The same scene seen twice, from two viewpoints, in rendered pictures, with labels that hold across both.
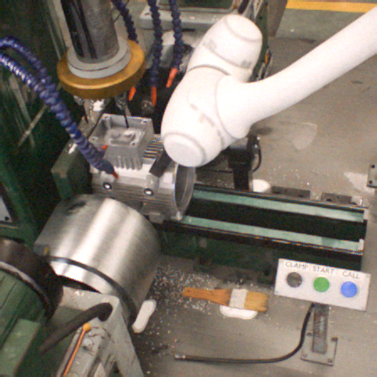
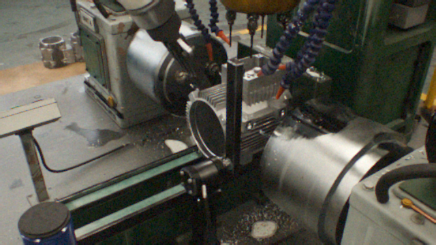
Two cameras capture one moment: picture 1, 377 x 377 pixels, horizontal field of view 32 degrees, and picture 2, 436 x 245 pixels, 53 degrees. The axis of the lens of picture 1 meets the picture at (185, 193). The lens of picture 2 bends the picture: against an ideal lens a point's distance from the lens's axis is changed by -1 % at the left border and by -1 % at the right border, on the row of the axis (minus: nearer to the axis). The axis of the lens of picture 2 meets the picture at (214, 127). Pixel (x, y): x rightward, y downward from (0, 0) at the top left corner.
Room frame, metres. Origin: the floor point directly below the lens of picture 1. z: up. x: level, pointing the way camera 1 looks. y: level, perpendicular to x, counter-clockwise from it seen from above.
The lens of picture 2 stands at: (1.54, -0.75, 1.59)
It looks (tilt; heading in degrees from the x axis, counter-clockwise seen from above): 33 degrees down; 120
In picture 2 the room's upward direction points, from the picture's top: straight up
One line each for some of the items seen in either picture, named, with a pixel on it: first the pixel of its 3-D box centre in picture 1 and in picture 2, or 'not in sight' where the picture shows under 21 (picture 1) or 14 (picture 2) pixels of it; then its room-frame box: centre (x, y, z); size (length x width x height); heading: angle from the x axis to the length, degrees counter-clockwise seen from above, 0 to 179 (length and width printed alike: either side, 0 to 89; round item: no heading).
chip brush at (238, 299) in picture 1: (225, 297); not in sight; (0.88, -0.05, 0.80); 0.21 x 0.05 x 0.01; 69
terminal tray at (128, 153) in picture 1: (122, 141); (253, 79); (1.14, 0.12, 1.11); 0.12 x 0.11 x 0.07; 66
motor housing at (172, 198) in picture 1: (145, 172); (239, 118); (1.12, 0.09, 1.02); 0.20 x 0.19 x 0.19; 66
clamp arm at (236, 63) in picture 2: not in sight; (233, 120); (1.19, -0.08, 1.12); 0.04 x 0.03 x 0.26; 66
